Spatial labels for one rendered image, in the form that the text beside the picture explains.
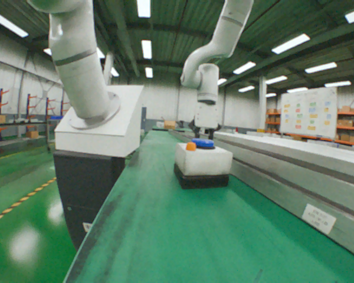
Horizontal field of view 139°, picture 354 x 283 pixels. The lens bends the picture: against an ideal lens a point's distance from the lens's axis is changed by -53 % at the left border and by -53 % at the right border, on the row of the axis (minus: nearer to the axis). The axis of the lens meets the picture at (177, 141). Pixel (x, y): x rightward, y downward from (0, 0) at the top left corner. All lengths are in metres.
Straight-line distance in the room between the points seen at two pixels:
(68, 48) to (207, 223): 0.39
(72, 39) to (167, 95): 11.31
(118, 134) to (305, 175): 0.38
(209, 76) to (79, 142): 0.51
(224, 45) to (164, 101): 11.00
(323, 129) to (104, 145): 3.35
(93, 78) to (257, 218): 0.43
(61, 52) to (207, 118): 0.51
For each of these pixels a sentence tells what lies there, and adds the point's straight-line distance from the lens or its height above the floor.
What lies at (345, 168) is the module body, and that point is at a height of 0.85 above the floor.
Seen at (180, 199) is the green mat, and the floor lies 0.78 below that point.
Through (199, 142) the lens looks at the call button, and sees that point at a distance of 0.22.
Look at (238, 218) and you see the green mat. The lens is 0.17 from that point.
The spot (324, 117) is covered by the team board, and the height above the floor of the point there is 1.36.
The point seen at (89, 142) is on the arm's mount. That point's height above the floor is 0.81.
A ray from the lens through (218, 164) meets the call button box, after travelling 0.22.
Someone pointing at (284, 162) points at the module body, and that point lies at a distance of 0.21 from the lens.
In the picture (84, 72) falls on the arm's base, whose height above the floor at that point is 0.99.
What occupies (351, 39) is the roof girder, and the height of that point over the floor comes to 4.63.
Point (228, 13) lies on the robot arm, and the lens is 0.54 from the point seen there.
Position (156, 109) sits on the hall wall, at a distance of 11.37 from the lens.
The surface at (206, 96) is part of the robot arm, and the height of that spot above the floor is 0.99.
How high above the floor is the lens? 0.88
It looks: 7 degrees down
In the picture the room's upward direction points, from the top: 4 degrees clockwise
